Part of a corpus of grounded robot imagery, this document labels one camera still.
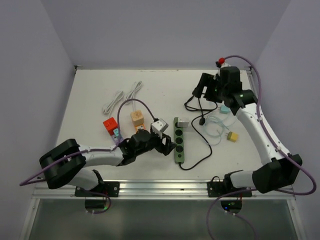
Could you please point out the green power strip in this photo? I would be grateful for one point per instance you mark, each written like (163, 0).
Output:
(179, 151)

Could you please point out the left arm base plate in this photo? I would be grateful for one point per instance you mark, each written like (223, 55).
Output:
(109, 188)

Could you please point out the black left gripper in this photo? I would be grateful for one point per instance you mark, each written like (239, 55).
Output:
(169, 145)

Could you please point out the yellow USB charger plug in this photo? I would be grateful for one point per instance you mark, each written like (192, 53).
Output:
(232, 136)

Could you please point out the white charger plug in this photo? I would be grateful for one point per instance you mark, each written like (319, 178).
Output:
(183, 122)

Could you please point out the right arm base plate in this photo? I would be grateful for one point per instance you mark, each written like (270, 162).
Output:
(217, 187)

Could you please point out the beige cube socket adapter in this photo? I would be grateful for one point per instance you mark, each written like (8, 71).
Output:
(137, 118)

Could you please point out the teal charger plug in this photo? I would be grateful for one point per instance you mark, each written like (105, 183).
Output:
(224, 110)

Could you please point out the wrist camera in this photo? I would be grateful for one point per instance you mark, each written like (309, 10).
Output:
(159, 126)
(221, 63)

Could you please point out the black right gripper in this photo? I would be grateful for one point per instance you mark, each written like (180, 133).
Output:
(204, 82)

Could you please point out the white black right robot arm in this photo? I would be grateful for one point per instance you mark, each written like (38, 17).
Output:
(279, 167)

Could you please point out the red cube socket adapter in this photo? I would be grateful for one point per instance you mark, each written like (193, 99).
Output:
(110, 124)

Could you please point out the aluminium rail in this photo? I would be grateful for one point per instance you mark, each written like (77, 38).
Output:
(137, 190)

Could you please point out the purple socket adapter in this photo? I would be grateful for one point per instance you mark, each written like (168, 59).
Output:
(116, 136)

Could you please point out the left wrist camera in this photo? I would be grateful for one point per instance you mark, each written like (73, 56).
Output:
(159, 126)

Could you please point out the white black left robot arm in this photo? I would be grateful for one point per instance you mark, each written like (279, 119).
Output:
(68, 163)

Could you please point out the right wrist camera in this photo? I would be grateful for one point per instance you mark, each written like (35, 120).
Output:
(221, 63)

